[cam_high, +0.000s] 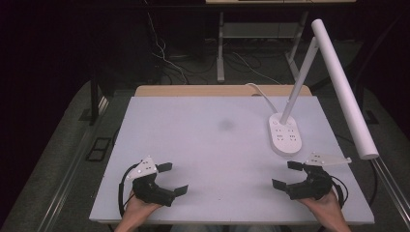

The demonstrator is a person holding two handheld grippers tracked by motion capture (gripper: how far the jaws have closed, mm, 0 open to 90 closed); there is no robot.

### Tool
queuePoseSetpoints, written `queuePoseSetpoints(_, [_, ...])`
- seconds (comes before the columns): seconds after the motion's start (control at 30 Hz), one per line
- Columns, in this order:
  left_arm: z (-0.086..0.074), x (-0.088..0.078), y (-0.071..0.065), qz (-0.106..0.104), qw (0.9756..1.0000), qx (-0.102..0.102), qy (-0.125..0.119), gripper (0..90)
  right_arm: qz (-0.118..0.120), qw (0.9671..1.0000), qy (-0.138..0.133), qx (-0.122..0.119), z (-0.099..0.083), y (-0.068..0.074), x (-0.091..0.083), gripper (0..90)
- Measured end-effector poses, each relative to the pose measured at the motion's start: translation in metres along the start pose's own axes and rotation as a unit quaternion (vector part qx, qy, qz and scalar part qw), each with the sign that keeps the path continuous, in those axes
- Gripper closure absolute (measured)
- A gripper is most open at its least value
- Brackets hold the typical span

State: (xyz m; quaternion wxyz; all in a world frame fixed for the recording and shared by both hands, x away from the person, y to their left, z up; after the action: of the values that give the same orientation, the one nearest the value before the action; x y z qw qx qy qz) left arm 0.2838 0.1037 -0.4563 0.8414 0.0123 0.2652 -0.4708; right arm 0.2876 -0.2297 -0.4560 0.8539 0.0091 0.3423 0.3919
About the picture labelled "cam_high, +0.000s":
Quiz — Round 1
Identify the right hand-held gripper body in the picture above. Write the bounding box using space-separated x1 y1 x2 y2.
284 152 353 201

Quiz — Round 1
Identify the white lamp cable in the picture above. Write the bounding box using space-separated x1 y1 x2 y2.
245 82 278 114

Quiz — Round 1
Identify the white cable on floor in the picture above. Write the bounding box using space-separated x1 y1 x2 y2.
146 12 190 85

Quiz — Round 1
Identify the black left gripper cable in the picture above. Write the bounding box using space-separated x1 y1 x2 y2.
117 163 140 218

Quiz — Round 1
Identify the white foam board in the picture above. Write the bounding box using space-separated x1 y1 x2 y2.
89 95 376 225

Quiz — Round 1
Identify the black stand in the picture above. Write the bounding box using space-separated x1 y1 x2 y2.
78 76 110 127

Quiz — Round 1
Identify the grey metal table frame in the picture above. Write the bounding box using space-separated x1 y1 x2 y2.
216 11 310 84

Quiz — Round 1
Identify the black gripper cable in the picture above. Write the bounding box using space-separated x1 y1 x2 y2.
117 163 140 218
330 175 350 209

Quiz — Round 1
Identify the thin white floor cable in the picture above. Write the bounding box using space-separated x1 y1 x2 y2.
231 51 282 86

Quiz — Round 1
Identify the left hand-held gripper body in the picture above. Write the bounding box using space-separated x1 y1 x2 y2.
125 156 177 208

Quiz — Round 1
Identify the person's right hand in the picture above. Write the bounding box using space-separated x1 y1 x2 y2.
296 187 346 224

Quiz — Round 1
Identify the aluminium rail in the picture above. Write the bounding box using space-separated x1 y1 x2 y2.
370 156 410 223
35 96 111 232

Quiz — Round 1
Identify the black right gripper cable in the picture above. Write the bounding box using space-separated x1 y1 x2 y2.
330 175 350 209

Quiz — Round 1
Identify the white desk lamp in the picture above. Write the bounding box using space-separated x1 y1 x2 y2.
268 18 380 160

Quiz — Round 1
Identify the black rectangular frame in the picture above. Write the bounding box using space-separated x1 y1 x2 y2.
85 136 112 162

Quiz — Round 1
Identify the person's left hand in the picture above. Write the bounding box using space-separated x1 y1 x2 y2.
120 188 164 226

